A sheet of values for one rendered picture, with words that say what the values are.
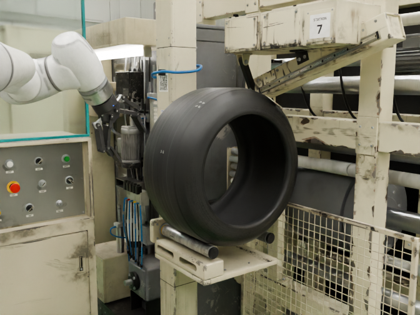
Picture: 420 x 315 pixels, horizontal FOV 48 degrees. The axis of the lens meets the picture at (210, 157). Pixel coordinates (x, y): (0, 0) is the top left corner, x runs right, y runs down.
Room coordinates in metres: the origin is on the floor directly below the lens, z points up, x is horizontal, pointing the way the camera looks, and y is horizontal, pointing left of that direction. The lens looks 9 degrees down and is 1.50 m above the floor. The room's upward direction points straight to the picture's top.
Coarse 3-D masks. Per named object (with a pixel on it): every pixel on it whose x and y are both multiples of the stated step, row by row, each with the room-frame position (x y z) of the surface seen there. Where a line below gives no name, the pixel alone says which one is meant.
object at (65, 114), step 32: (0, 0) 1.90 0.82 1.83; (32, 0) 1.98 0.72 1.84; (64, 0) 2.06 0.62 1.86; (0, 32) 1.90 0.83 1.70; (32, 32) 1.97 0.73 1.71; (0, 96) 1.89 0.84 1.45; (64, 96) 2.04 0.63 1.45; (0, 128) 1.89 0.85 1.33; (32, 128) 1.96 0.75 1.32; (64, 128) 2.04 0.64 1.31
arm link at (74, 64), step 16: (64, 32) 1.29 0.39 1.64; (64, 48) 1.24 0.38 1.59; (80, 48) 1.25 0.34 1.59; (48, 64) 1.28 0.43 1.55; (64, 64) 1.25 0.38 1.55; (80, 64) 1.26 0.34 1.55; (96, 64) 1.30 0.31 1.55; (64, 80) 1.28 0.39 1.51; (80, 80) 1.28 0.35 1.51; (96, 80) 1.31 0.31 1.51
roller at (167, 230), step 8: (168, 232) 1.83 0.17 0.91; (176, 232) 1.79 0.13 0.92; (176, 240) 1.78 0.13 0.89; (184, 240) 1.73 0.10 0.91; (192, 240) 1.70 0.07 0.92; (192, 248) 1.68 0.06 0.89; (200, 248) 1.64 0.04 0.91; (208, 248) 1.61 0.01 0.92; (216, 248) 1.62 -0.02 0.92; (208, 256) 1.61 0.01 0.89; (216, 256) 1.61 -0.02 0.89
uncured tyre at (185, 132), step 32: (192, 96) 1.72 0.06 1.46; (224, 96) 1.64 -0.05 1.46; (256, 96) 1.72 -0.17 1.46; (160, 128) 1.68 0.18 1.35; (192, 128) 1.56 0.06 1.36; (256, 128) 2.01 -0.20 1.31; (288, 128) 1.79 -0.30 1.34; (160, 160) 1.60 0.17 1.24; (192, 160) 1.53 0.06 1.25; (256, 160) 2.04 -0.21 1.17; (288, 160) 1.80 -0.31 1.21; (160, 192) 1.61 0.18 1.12; (192, 192) 1.53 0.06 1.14; (256, 192) 1.99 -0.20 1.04; (288, 192) 1.79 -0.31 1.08; (192, 224) 1.56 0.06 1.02; (224, 224) 1.60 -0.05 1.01; (256, 224) 1.69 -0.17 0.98
